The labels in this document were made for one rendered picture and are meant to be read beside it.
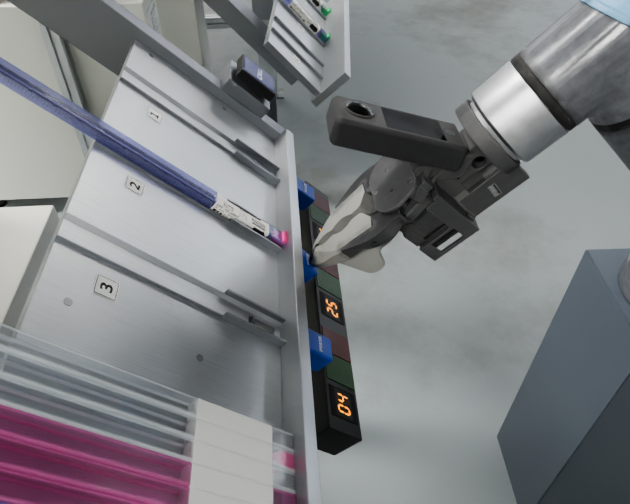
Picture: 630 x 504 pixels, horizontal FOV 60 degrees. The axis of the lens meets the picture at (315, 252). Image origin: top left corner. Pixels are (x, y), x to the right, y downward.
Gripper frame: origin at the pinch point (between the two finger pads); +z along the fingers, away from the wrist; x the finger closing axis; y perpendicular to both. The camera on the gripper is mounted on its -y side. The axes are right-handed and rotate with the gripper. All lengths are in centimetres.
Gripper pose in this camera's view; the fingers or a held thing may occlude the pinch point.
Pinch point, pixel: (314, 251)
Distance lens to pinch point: 54.4
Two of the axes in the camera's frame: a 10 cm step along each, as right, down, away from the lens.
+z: -6.8, 5.6, 4.7
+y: 7.3, 4.6, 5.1
